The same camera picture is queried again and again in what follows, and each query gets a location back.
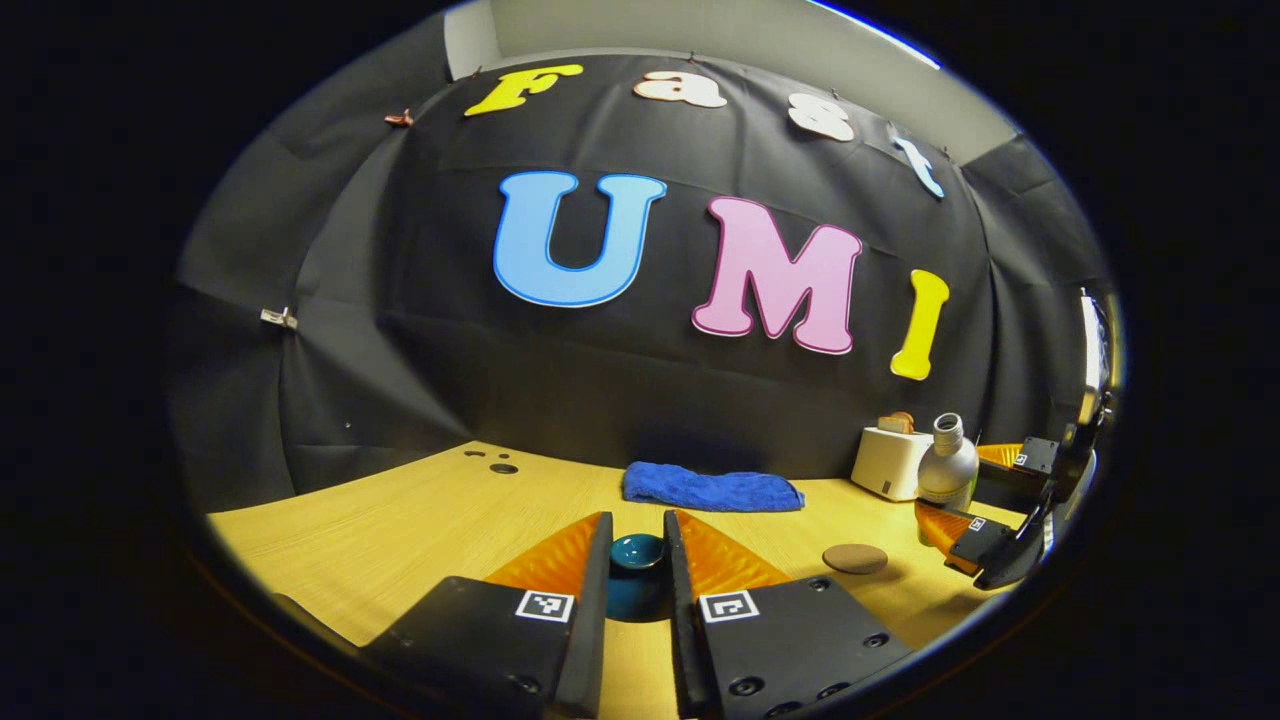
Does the blue towel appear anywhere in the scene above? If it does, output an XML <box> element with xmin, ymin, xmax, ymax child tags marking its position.
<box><xmin>622</xmin><ymin>461</ymin><xmax>806</xmax><ymax>514</ymax></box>

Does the silver green label water bottle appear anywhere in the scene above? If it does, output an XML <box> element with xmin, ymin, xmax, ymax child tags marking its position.
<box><xmin>917</xmin><ymin>413</ymin><xmax>980</xmax><ymax>513</ymax></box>

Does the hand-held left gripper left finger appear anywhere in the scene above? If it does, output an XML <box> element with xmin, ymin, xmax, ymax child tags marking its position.
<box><xmin>360</xmin><ymin>512</ymin><xmax>614</xmax><ymax>720</ymax></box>

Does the brown round coaster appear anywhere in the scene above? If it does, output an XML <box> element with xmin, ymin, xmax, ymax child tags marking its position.
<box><xmin>822</xmin><ymin>543</ymin><xmax>889</xmax><ymax>576</ymax></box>

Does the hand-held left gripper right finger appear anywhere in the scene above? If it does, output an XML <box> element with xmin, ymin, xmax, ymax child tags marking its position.
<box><xmin>663</xmin><ymin>509</ymin><xmax>916</xmax><ymax>720</ymax></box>

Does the black backdrop cloth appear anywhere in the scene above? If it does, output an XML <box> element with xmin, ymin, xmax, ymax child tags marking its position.
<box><xmin>170</xmin><ymin>52</ymin><xmax>1113</xmax><ymax>513</ymax></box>

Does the white toaster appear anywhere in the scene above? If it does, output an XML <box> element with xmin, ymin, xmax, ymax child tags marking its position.
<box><xmin>851</xmin><ymin>426</ymin><xmax>936</xmax><ymax>502</ymax></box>

